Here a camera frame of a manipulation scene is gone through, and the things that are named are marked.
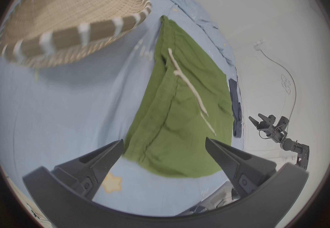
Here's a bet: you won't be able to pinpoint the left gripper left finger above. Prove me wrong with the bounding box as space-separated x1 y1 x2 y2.
53 139 125 201

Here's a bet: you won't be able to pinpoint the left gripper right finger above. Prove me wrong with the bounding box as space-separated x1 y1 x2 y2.
205 137 277 201

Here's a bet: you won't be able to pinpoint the green shorts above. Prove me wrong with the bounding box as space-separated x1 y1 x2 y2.
123 15 234 179

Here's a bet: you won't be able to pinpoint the dark blue garment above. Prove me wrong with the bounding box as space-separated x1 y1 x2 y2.
228 79 243 138

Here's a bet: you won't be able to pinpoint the round woven basket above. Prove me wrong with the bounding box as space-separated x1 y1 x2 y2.
0 0 152 69

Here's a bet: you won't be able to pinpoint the white cable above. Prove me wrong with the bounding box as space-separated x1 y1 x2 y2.
253 39 297 120

